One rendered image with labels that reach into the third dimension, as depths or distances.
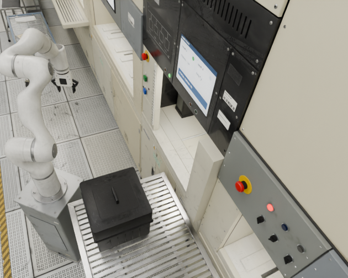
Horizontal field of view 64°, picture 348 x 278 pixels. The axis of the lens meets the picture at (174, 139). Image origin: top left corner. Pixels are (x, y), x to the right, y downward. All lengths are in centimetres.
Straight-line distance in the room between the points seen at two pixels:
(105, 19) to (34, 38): 168
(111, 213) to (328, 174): 95
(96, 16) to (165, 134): 159
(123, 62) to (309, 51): 196
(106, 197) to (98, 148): 154
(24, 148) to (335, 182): 125
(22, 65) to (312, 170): 118
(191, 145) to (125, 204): 65
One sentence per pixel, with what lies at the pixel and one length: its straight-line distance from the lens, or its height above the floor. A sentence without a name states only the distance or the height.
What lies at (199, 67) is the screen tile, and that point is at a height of 163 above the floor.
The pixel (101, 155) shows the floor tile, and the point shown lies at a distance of 287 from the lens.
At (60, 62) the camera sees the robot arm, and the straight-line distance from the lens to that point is 183.
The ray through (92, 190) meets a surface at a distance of 145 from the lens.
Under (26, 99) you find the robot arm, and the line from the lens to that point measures 141.
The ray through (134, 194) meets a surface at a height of 101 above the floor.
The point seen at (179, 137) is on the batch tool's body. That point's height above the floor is 87.
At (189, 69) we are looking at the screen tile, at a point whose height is 158.
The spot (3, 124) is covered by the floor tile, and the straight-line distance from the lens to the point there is 341.
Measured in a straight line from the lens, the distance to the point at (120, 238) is 151.
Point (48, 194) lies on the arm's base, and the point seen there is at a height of 79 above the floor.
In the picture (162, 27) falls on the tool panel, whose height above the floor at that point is 161.
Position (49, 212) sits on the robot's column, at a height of 76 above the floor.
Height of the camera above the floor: 224
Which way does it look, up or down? 48 degrees down
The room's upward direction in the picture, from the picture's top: 8 degrees clockwise
